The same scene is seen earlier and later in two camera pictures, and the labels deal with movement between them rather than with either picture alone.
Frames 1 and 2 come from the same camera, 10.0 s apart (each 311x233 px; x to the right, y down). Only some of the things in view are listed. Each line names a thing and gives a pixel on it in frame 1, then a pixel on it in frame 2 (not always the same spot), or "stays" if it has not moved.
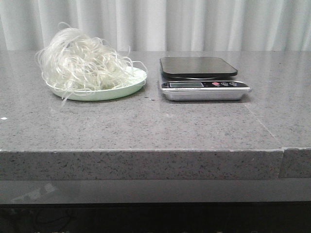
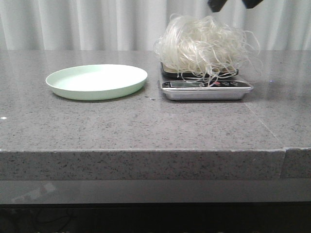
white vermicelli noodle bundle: (74, 63) to (204, 47)
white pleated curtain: (163, 25) stays
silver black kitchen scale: (199, 78) stays
